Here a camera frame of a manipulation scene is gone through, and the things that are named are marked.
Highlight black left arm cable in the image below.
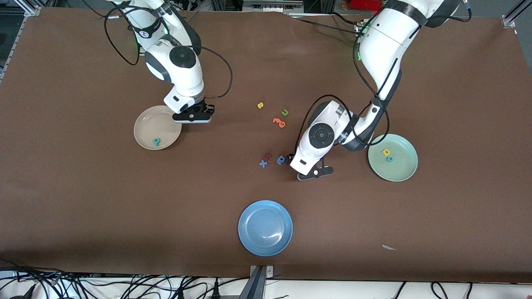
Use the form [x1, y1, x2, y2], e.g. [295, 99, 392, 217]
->
[294, 0, 472, 156]

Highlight beige brown plate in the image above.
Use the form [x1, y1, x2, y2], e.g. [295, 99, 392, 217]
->
[133, 105, 182, 150]

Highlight grey power strip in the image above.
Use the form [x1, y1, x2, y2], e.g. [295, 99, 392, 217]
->
[243, 0, 304, 12]

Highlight red box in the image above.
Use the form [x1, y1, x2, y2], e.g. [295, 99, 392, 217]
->
[350, 0, 384, 11]

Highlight pale green plate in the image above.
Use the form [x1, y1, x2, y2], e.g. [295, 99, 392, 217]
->
[368, 134, 419, 182]

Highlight aluminium profile beam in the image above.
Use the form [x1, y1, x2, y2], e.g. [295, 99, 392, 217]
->
[239, 265, 275, 299]

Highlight aluminium table frame rail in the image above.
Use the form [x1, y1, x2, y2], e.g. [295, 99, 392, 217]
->
[0, 0, 42, 83]
[501, 0, 532, 29]

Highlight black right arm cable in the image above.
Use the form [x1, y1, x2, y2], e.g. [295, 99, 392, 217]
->
[104, 4, 233, 99]

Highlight black cable tangle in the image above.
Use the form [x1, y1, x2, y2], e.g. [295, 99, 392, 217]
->
[0, 260, 250, 299]

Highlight black cable on tabletop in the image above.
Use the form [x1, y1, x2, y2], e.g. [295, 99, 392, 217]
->
[291, 12, 366, 38]

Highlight blue plate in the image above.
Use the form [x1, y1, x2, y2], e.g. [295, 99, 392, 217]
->
[238, 200, 293, 257]

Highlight brown table cover sheet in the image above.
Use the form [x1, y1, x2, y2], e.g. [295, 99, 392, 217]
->
[0, 7, 532, 284]

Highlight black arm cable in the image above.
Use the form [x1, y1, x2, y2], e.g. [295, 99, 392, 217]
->
[104, 4, 233, 99]
[294, 0, 472, 156]

